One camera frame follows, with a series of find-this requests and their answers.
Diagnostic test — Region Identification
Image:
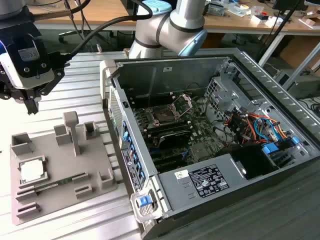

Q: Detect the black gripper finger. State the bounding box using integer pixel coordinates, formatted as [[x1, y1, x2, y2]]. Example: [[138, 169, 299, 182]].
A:
[[16, 71, 65, 116], [0, 69, 18, 101]]

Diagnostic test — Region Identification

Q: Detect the silver CPU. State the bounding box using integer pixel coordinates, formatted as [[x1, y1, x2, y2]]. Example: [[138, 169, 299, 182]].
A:
[[19, 158, 48, 185]]

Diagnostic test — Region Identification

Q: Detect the CPU socket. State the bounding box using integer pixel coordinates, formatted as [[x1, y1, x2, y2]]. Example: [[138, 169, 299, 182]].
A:
[[149, 104, 181, 126]]

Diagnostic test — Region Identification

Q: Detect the black RAM slot bank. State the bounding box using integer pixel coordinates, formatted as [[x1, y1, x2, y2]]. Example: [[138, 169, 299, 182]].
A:
[[146, 119, 192, 137]]

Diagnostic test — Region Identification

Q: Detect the black expansion slot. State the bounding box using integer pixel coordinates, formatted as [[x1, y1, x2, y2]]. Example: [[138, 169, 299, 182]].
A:
[[150, 149, 185, 161], [154, 157, 191, 173]]

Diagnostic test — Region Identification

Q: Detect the grey parts rack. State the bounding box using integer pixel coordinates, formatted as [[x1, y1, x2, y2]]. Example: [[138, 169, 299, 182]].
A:
[[9, 111, 120, 226]]

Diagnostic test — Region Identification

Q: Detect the green RAM stick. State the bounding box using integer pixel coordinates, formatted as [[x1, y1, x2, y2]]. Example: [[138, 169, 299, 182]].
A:
[[34, 176, 76, 191]]

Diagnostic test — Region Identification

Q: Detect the wooden desk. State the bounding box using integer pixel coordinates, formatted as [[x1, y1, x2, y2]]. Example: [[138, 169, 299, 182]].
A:
[[32, 0, 141, 32], [202, 0, 320, 36]]

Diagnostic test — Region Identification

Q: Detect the open grey PC case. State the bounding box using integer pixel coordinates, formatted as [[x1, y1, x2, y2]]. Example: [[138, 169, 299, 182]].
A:
[[99, 47, 320, 240]]

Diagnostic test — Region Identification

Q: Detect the blue case latch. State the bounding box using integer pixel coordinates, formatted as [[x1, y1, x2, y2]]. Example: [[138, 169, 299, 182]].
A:
[[136, 196, 151, 208]]

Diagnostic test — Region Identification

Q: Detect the black cooler shroud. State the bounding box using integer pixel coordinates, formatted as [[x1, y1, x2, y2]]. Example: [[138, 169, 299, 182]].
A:
[[156, 131, 192, 150]]

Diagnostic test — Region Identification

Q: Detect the metal socket cover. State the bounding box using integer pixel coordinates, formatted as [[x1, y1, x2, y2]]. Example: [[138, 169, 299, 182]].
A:
[[170, 92, 194, 118]]

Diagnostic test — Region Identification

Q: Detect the grey power supply unit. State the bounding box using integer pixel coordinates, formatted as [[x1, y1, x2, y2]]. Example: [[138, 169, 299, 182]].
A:
[[157, 153, 249, 211]]

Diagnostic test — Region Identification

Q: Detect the green motherboard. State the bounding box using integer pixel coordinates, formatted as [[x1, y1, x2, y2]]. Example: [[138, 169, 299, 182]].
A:
[[132, 94, 226, 173]]

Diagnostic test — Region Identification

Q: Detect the silver chipset heatsink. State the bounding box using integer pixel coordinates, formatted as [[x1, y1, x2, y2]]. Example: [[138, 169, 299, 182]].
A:
[[191, 143, 216, 161]]

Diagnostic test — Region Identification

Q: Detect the silver desk device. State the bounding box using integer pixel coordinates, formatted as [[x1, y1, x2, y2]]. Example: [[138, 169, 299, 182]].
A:
[[207, 2, 225, 17]]

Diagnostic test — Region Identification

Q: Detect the black drive cage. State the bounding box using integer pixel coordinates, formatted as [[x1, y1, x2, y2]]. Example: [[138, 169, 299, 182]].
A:
[[217, 144, 280, 181]]

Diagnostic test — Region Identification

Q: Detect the blue disk carrier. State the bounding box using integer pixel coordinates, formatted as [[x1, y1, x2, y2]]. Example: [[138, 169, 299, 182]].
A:
[[261, 136, 301, 169]]

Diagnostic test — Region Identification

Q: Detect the black slanted pole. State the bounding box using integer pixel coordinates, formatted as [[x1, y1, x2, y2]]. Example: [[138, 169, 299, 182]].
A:
[[257, 0, 304, 63]]

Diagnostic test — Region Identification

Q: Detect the brown cardboard box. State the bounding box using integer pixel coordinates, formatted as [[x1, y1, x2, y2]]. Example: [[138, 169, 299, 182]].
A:
[[281, 34, 320, 69]]

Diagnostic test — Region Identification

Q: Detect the grey computer box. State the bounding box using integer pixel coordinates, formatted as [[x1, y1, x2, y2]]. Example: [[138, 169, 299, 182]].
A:
[[274, 69, 320, 99]]

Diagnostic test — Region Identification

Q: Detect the small cardboard piece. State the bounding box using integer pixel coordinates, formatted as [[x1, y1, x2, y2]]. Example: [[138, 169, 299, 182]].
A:
[[301, 17, 317, 29]]

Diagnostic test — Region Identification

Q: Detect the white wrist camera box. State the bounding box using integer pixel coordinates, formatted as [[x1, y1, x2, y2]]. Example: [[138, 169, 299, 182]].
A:
[[0, 37, 56, 90]]

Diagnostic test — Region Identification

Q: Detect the thick black cable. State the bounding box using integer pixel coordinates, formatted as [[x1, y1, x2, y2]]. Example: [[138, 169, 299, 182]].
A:
[[59, 0, 154, 64]]

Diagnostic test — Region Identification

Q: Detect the perforated metal drive bracket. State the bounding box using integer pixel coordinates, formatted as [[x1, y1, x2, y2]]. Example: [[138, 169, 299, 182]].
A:
[[203, 76, 251, 124]]

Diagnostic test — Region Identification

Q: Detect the multicolour power wire bundle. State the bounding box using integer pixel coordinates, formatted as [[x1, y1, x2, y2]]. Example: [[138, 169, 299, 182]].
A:
[[223, 111, 256, 146]]

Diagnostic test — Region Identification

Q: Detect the blue wire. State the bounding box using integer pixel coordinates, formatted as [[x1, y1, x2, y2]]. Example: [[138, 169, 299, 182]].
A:
[[253, 116, 279, 141]]

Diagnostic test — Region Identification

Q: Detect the aluminium frame leg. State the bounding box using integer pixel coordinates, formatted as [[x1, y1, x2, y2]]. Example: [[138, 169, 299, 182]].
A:
[[286, 42, 320, 89]]

